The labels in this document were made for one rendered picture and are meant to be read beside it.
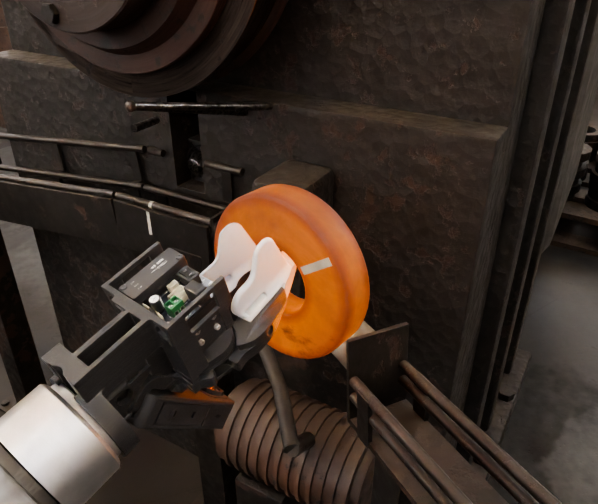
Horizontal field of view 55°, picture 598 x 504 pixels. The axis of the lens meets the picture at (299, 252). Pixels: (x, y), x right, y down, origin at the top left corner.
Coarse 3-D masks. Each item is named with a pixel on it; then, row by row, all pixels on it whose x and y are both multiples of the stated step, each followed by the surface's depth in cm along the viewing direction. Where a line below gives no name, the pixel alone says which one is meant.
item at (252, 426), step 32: (256, 384) 80; (256, 416) 76; (320, 416) 75; (224, 448) 77; (256, 448) 74; (320, 448) 71; (352, 448) 71; (256, 480) 81; (288, 480) 73; (320, 480) 70; (352, 480) 69
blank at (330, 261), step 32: (256, 192) 47; (288, 192) 46; (224, 224) 50; (256, 224) 48; (288, 224) 45; (320, 224) 44; (320, 256) 44; (352, 256) 45; (320, 288) 46; (352, 288) 44; (288, 320) 50; (320, 320) 47; (352, 320) 46; (288, 352) 51; (320, 352) 49
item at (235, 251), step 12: (228, 228) 45; (240, 228) 46; (228, 240) 45; (240, 240) 46; (228, 252) 45; (240, 252) 46; (252, 252) 47; (216, 264) 45; (228, 264) 46; (240, 264) 47; (204, 276) 44; (216, 276) 45; (228, 276) 47; (240, 276) 46; (228, 288) 46
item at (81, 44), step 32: (160, 0) 66; (192, 0) 65; (224, 0) 66; (64, 32) 79; (96, 32) 73; (128, 32) 70; (160, 32) 69; (192, 32) 68; (96, 64) 78; (128, 64) 75; (160, 64) 73
